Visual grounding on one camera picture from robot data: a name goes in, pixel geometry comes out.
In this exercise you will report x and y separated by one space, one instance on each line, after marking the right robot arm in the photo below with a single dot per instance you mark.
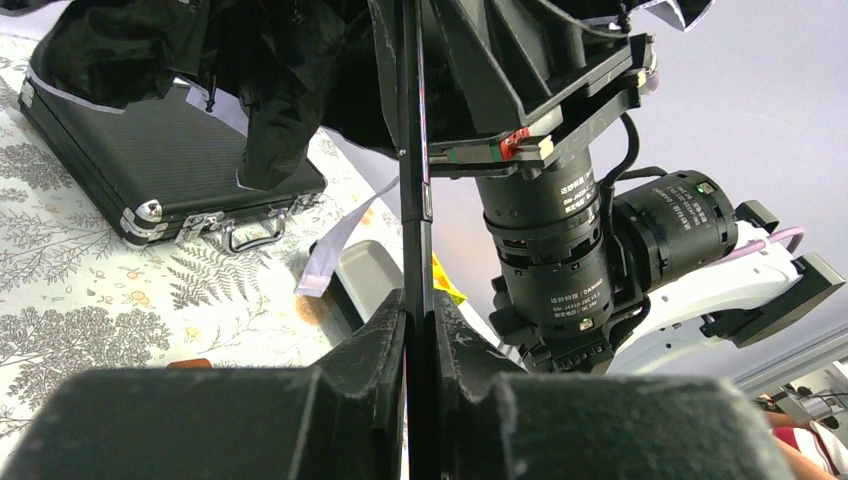
595 254

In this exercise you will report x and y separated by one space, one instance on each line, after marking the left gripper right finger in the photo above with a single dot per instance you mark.
500 422

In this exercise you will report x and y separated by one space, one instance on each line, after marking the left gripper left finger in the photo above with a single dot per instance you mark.
339 418

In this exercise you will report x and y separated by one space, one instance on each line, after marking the lilac folding umbrella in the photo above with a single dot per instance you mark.
297 64

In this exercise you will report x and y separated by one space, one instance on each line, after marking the yellow triangular toy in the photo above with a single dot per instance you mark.
443 283

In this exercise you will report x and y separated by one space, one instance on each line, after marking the black zippered case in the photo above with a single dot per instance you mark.
365 275

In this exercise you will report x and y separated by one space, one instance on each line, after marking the black aluminium briefcase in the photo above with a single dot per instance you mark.
164 171

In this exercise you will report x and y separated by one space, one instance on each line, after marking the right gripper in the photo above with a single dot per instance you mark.
492 88

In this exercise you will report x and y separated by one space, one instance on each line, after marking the red-brown wooden block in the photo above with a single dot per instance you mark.
197 363

